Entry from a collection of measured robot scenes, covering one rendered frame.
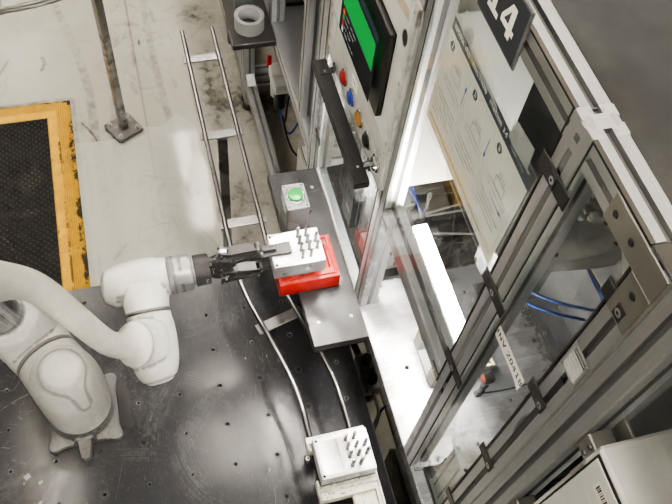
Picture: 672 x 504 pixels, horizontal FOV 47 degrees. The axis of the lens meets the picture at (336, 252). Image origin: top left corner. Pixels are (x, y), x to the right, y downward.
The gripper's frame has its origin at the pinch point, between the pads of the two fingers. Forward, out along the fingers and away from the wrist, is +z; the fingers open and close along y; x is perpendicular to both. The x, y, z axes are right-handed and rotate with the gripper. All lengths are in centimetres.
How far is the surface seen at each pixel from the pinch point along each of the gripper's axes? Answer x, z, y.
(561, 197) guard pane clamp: -54, 21, 90
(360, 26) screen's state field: 8, 17, 62
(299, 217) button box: 13.1, 8.7, -5.0
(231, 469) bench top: -38, -20, -35
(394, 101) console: -8, 19, 58
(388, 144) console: -9, 19, 48
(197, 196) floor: 98, -12, -103
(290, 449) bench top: -36, -5, -35
